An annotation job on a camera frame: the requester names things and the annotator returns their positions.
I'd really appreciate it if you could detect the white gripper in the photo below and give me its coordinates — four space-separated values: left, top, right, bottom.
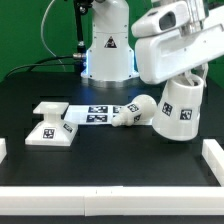
131 0 224 87

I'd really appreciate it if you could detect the white lamp shade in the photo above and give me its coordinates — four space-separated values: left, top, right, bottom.
152 74 204 141

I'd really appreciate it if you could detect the white lamp bulb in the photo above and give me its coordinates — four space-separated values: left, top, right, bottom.
111 94 157 127

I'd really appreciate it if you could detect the white lamp base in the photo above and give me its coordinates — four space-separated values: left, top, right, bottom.
25 102 78 146

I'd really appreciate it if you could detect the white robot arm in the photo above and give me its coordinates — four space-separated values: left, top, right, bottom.
81 0 224 86

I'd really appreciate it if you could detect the white marker sheet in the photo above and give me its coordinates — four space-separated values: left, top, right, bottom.
65 105 152 126

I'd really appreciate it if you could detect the black cable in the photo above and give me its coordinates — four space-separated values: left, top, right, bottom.
2 0 93 82

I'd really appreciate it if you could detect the grey cable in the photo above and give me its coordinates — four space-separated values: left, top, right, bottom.
40 0 68 71

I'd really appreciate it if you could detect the white front fence rail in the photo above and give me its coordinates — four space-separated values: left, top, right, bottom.
0 187 224 216

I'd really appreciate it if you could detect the white left fence rail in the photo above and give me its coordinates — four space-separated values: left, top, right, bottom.
0 138 7 164

